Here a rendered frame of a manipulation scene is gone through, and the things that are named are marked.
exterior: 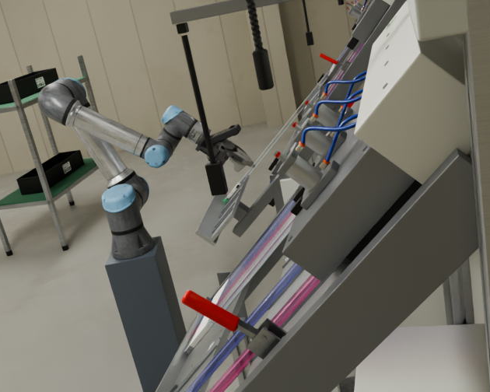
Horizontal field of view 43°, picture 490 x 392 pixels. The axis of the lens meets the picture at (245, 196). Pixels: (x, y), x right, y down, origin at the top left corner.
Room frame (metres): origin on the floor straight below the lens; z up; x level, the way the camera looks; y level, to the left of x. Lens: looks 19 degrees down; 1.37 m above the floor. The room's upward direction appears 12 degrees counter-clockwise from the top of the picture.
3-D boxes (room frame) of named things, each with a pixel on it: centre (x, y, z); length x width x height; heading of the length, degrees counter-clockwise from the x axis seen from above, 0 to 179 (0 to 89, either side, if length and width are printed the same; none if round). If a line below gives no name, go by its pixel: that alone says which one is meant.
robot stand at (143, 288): (2.05, 0.43, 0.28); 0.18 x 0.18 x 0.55; 87
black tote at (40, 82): (4.16, 1.26, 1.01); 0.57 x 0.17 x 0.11; 163
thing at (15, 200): (4.16, 1.26, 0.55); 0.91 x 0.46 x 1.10; 163
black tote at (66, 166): (4.16, 1.26, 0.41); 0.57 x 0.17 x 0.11; 163
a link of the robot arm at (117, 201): (2.06, 0.43, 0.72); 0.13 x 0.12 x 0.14; 172
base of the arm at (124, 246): (2.05, 0.43, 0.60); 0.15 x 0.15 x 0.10
